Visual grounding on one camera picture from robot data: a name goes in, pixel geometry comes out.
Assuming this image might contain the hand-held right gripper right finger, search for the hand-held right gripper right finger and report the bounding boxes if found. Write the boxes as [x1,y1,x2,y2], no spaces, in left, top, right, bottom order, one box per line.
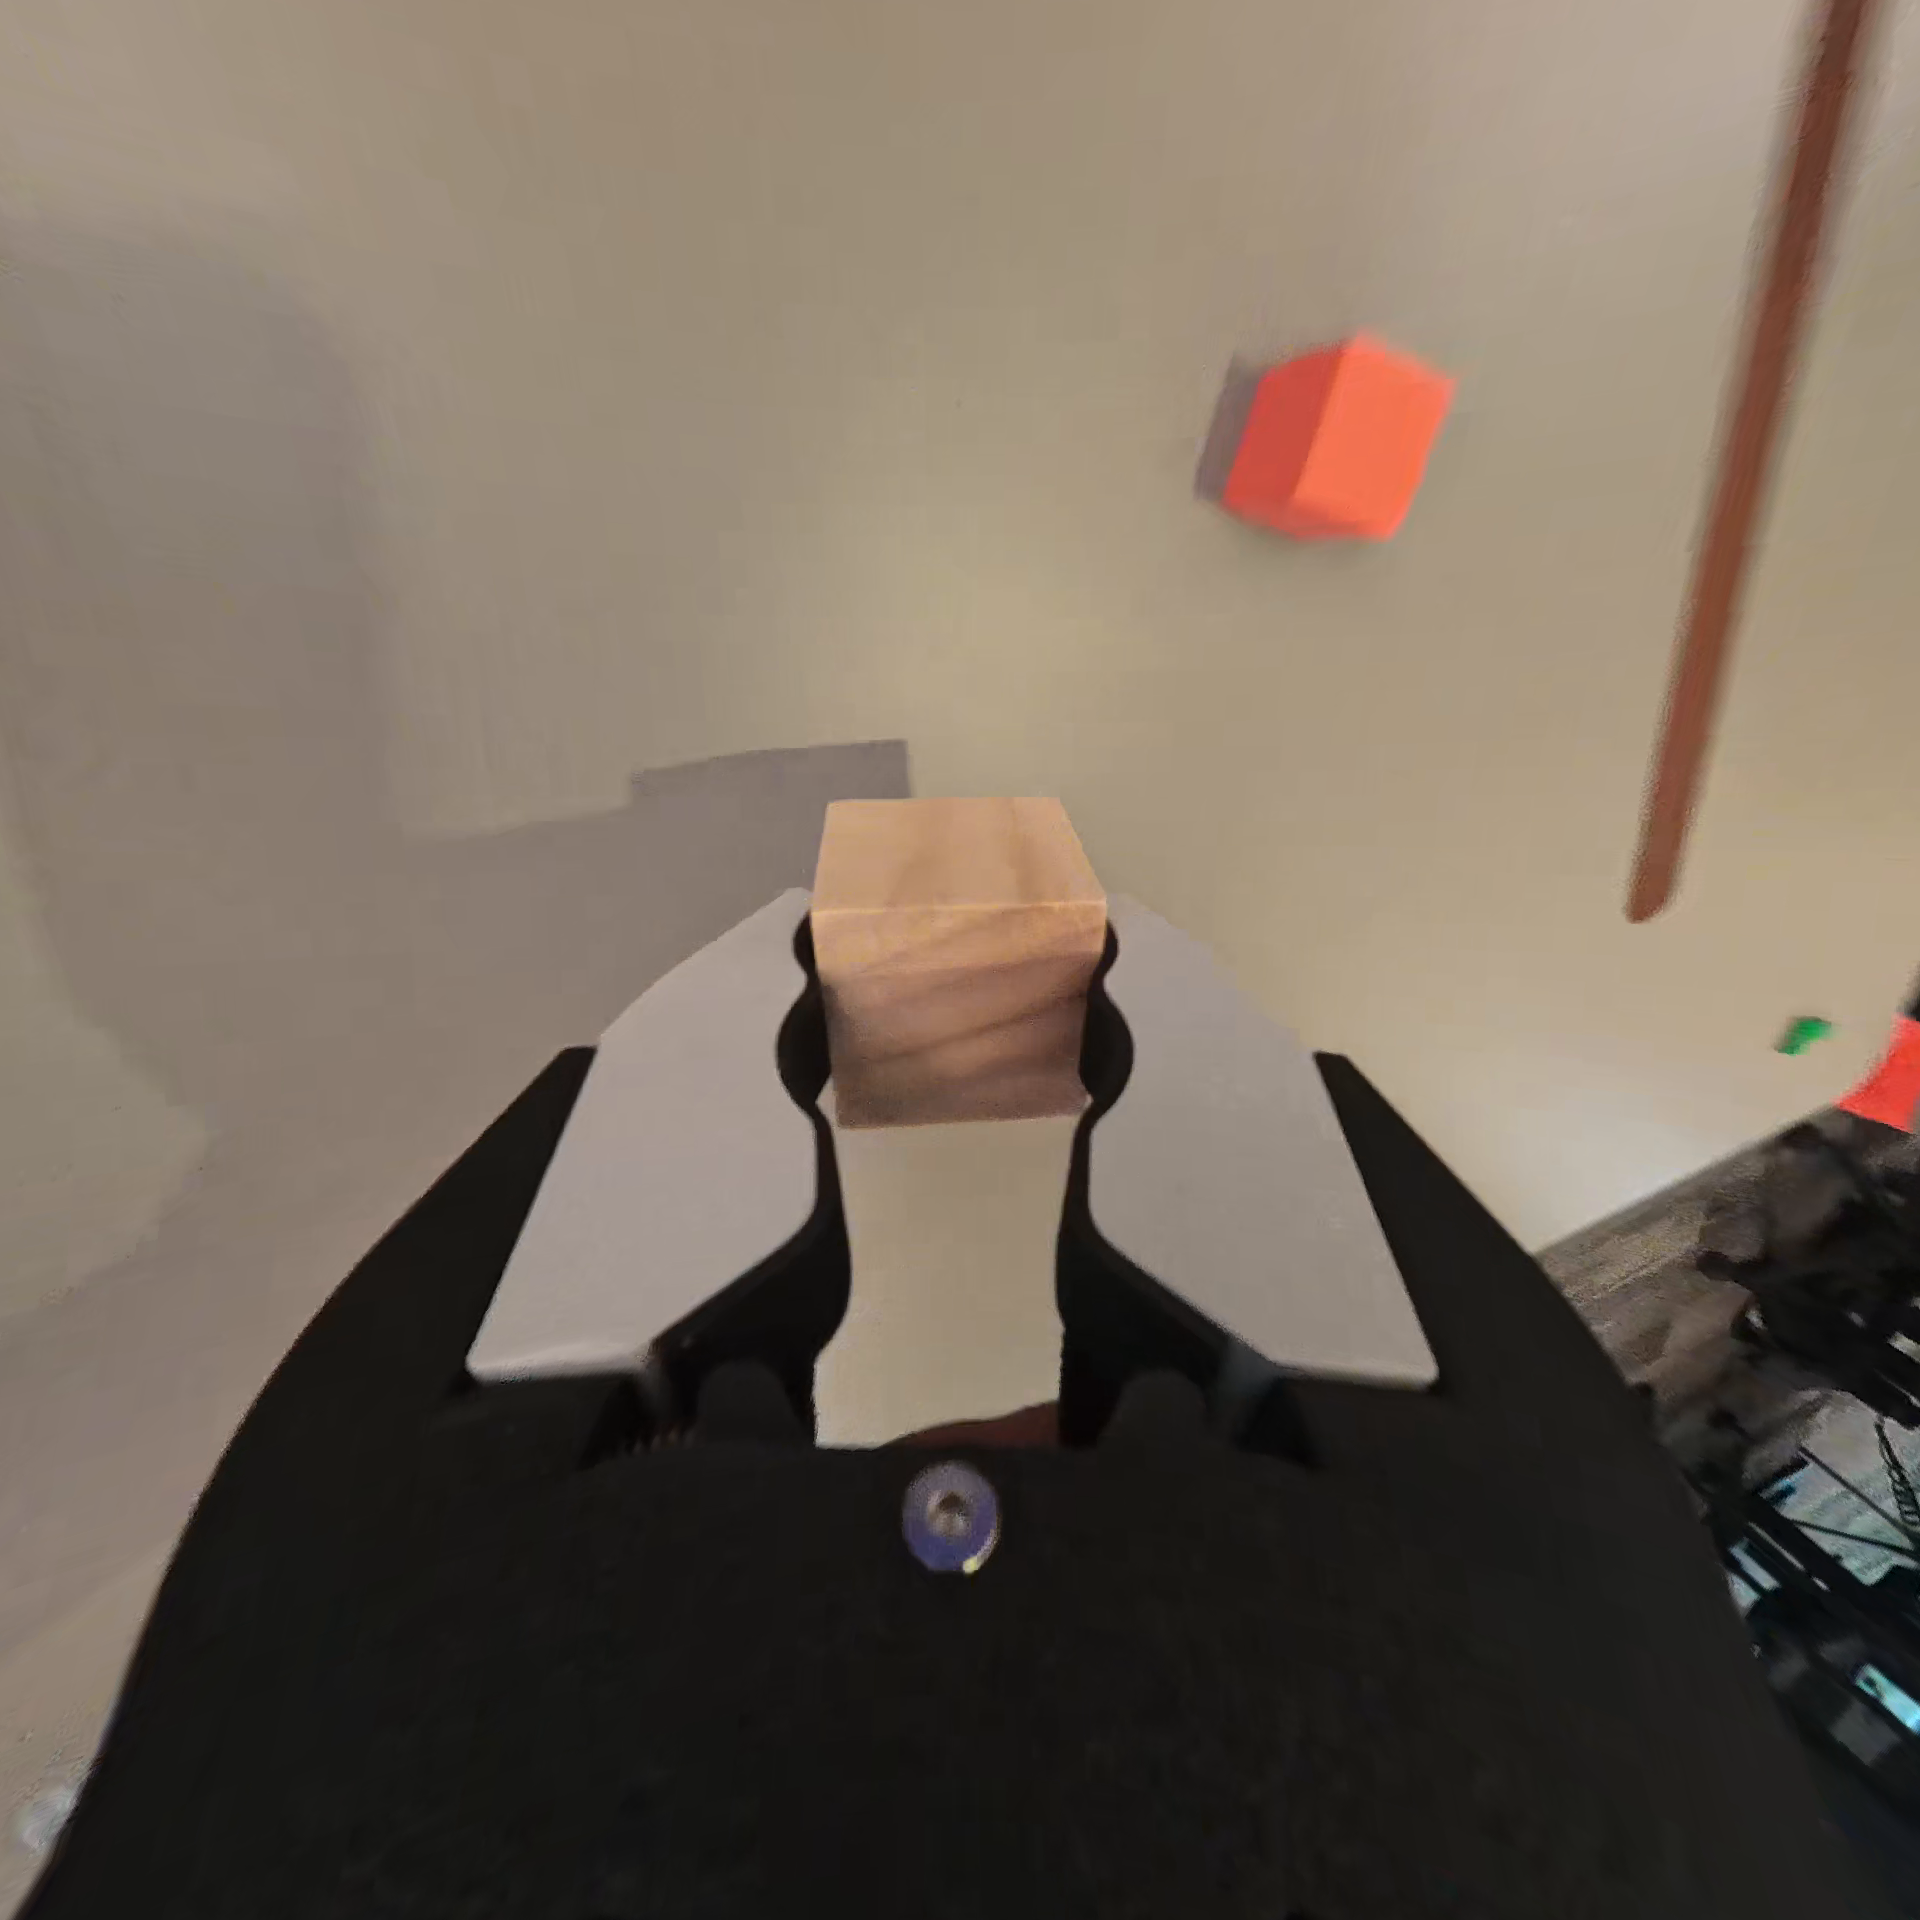
[1055,888,1439,1401]

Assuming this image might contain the medium wooden cube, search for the medium wooden cube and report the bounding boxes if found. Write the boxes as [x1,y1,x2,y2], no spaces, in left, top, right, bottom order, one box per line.
[809,796,1111,1131]

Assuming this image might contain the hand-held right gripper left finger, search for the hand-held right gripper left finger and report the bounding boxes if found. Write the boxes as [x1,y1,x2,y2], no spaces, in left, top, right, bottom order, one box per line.
[466,892,851,1401]

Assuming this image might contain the orange striped traffic cone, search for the orange striped traffic cone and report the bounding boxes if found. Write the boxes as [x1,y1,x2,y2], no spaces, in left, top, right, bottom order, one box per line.
[1840,1015,1920,1140]

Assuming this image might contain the red wooden cube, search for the red wooden cube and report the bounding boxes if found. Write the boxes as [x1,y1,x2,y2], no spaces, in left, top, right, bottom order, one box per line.
[1211,330,1459,547]

